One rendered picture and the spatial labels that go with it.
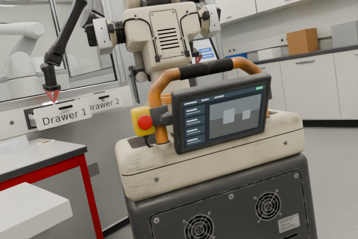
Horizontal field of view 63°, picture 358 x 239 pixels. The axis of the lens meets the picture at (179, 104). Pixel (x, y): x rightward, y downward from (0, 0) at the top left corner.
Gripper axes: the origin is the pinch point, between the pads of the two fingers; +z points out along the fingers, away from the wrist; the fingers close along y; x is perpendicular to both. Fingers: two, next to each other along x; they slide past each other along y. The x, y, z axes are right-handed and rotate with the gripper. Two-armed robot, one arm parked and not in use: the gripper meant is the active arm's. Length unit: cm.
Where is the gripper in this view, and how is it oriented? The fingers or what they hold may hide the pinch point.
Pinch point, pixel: (54, 100)
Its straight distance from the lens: 176.6
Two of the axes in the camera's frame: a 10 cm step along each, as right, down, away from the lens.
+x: -7.3, 2.3, -6.5
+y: -6.9, -2.3, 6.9
